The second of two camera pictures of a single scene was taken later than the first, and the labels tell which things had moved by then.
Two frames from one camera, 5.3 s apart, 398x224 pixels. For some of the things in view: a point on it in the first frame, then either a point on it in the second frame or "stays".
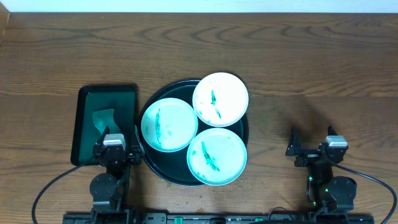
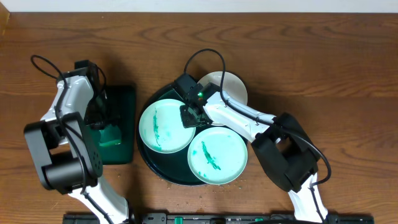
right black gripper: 295,147 -> 187,122
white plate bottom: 216,156 stays
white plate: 169,124 stays
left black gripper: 116,157 -> 95,116
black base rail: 219,218 stays
